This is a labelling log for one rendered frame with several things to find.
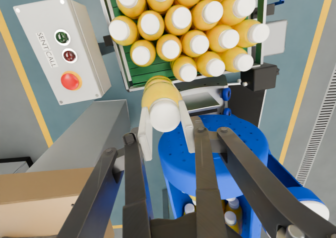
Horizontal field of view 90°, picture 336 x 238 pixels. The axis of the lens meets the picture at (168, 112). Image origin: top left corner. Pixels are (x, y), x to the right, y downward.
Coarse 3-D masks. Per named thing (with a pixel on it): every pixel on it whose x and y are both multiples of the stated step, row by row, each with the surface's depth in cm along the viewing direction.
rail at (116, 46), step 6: (102, 0) 41; (102, 6) 42; (108, 12) 44; (108, 18) 43; (108, 24) 43; (114, 42) 45; (114, 48) 46; (120, 54) 48; (120, 60) 47; (120, 66) 48; (126, 78) 50; (126, 84) 50
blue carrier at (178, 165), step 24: (216, 120) 53; (240, 120) 51; (168, 144) 46; (264, 144) 39; (168, 168) 39; (192, 168) 36; (216, 168) 35; (168, 192) 50; (192, 192) 37; (240, 192) 35
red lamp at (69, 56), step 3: (66, 51) 33; (69, 51) 34; (63, 54) 34; (66, 54) 33; (69, 54) 34; (72, 54) 34; (63, 57) 34; (66, 57) 34; (69, 57) 34; (72, 57) 34; (66, 60) 34; (69, 60) 34; (72, 60) 34
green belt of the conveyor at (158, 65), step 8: (112, 0) 48; (128, 48) 53; (128, 56) 54; (128, 64) 55; (152, 64) 56; (160, 64) 56; (168, 64) 56; (136, 72) 57; (144, 72) 57; (152, 72) 57; (160, 72) 57; (168, 72) 57; (136, 80) 58; (144, 80) 58
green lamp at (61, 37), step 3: (57, 33) 32; (60, 33) 32; (63, 33) 32; (57, 36) 32; (60, 36) 32; (63, 36) 32; (66, 36) 33; (57, 39) 32; (60, 39) 32; (63, 39) 32; (66, 39) 33; (60, 42) 33; (63, 42) 33
